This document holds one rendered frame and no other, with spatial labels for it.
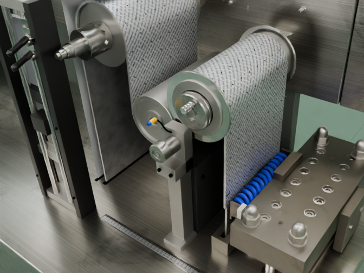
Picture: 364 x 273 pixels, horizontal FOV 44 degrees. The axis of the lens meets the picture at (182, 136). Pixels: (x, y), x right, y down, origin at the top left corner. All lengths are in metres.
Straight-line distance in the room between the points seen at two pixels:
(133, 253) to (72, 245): 0.15
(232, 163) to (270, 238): 0.16
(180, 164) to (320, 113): 2.41
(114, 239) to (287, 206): 0.41
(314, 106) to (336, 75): 2.24
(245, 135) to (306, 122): 2.22
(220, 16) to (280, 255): 0.60
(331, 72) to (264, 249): 0.42
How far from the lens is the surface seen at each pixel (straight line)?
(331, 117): 3.20
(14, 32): 0.98
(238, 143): 0.89
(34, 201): 1.23
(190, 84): 0.82
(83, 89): 1.10
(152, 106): 0.93
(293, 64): 1.00
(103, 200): 1.18
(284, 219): 0.93
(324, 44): 1.04
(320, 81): 1.08
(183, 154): 0.88
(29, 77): 1.05
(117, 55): 0.95
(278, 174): 1.01
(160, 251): 1.04
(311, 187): 1.01
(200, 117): 0.81
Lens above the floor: 1.69
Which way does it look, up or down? 35 degrees down
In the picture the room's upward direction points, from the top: 3 degrees counter-clockwise
